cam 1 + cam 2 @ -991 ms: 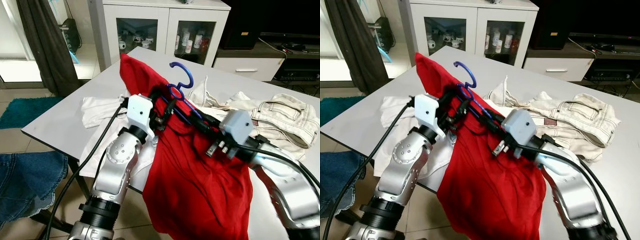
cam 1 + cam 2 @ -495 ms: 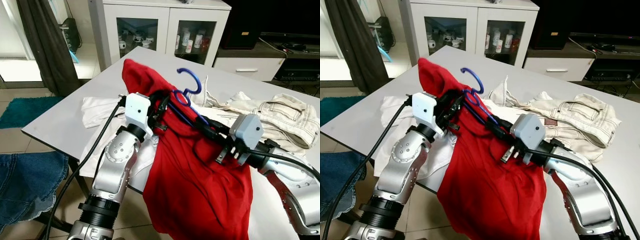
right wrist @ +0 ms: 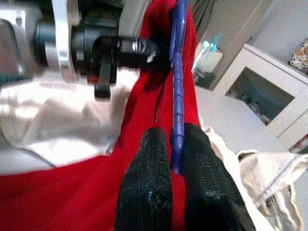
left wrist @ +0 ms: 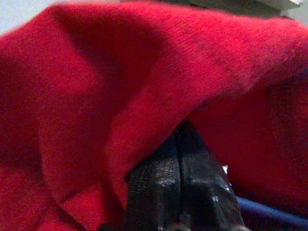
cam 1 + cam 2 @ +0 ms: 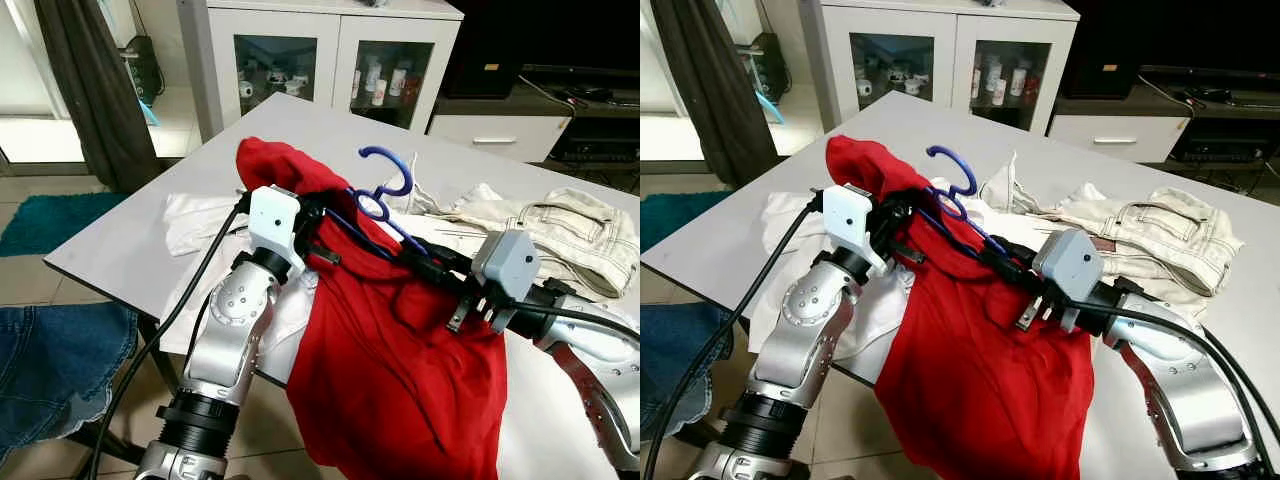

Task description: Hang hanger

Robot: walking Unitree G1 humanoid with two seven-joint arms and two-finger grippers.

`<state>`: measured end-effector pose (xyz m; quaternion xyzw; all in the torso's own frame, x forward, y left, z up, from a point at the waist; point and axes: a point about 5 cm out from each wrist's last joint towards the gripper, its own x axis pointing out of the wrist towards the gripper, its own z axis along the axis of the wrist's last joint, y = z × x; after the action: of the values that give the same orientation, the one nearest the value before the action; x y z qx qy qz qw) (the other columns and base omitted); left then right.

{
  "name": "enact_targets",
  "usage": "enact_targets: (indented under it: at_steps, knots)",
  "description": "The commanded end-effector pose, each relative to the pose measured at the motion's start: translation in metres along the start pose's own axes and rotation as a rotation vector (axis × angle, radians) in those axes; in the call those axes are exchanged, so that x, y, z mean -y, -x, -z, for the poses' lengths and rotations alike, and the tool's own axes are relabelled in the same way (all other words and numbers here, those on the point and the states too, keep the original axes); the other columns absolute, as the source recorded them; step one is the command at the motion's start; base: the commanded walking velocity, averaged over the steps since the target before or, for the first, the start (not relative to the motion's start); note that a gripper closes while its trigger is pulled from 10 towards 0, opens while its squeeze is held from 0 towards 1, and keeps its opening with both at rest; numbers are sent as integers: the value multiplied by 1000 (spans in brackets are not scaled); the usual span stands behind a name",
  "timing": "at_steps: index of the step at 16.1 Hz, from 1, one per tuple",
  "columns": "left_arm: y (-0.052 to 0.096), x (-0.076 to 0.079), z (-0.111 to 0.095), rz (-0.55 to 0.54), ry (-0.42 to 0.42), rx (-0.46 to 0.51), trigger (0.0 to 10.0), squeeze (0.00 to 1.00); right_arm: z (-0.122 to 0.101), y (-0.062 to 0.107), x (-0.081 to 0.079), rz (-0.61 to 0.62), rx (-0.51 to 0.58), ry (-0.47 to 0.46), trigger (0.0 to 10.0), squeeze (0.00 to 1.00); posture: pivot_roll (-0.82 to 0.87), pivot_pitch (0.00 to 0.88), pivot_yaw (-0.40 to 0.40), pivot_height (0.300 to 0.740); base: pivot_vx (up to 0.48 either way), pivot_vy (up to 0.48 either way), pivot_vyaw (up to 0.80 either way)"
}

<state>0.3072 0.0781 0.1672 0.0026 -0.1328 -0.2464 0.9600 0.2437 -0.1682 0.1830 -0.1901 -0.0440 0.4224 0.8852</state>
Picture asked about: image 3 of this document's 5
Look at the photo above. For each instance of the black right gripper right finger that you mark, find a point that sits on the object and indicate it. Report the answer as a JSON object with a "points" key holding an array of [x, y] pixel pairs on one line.
{"points": [[211, 192]]}

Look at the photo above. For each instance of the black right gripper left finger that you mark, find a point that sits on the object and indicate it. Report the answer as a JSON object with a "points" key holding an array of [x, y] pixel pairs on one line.
{"points": [[144, 192]]}

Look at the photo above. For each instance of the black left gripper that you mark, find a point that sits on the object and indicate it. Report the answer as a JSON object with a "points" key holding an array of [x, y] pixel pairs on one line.
{"points": [[96, 48]]}

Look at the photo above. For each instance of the purple plastic hanger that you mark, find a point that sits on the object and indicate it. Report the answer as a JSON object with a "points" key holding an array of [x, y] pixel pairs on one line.
{"points": [[178, 96]]}

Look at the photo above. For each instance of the cream jeans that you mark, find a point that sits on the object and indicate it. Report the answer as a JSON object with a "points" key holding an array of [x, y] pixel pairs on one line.
{"points": [[269, 173]]}

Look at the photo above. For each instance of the red polo shirt plaid patch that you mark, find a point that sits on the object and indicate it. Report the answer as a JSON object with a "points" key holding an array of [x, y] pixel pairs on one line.
{"points": [[72, 192]]}

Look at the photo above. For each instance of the white t-shirt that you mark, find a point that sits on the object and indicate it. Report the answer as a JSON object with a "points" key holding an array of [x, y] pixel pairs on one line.
{"points": [[60, 125]]}

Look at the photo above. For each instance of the white glass-door cabinet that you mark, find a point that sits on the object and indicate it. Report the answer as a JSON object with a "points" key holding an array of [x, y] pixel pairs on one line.
{"points": [[272, 71]]}

